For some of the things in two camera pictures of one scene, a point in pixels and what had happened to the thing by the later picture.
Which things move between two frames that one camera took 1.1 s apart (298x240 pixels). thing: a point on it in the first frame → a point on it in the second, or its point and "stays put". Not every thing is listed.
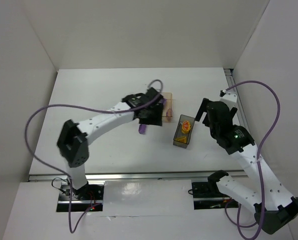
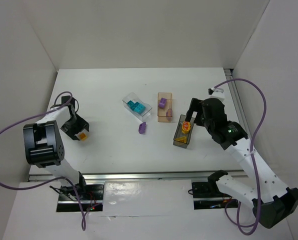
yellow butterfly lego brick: (186, 127) stays put
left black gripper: (152, 118) → (77, 128)
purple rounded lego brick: (142, 129) stays put
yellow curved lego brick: (182, 139) stays put
